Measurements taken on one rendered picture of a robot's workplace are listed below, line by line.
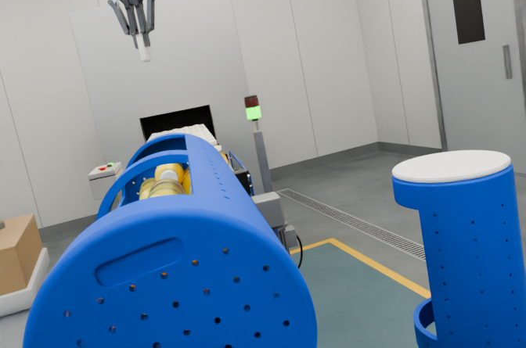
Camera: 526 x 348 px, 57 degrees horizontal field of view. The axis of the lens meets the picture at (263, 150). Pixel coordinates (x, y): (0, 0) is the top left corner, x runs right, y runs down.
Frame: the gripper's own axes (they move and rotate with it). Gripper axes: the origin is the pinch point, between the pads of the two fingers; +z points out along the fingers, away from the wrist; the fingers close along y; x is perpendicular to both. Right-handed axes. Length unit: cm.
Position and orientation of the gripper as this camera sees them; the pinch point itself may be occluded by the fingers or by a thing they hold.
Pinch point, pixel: (143, 48)
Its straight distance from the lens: 131.8
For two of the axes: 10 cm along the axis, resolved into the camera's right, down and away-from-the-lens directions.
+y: 9.7, -1.6, -1.7
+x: 1.4, -1.8, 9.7
